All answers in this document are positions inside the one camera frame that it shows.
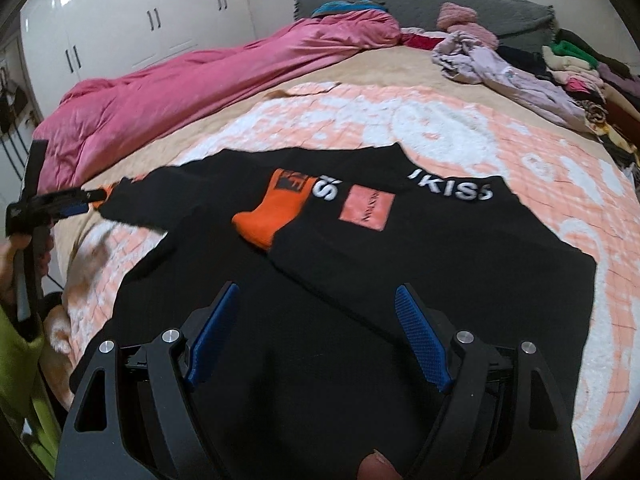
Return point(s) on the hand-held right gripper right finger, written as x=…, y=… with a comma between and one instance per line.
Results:
x=420, y=335

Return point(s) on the pile of folded clothes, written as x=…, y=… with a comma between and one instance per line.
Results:
x=575, y=75

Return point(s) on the beige bed sheet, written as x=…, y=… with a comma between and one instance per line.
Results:
x=390, y=65

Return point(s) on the lavender garment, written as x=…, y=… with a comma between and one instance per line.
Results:
x=500, y=75

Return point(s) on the orange white checked blanket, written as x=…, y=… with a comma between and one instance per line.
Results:
x=450, y=125

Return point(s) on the person's left hand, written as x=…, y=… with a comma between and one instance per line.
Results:
x=7, y=265

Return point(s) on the red cloth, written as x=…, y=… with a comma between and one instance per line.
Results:
x=420, y=40

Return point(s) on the grey quilted headboard cover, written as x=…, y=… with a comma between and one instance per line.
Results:
x=425, y=5

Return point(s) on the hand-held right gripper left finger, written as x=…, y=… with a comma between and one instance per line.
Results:
x=212, y=330

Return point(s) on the person's left forearm green sleeve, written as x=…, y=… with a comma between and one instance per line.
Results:
x=17, y=370

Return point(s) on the pink fluffy cloth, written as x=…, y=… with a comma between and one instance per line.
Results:
x=457, y=15

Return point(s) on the teal cloth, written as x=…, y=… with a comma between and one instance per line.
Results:
x=345, y=6

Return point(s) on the white glossy wardrobe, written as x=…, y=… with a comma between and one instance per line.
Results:
x=125, y=15

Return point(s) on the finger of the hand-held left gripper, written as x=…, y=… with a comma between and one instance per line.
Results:
x=70, y=200

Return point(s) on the black sweatshirt orange sleeve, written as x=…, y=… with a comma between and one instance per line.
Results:
x=325, y=335

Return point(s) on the person's right hand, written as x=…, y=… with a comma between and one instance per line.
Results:
x=377, y=467

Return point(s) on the pink duvet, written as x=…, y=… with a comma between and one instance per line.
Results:
x=175, y=95

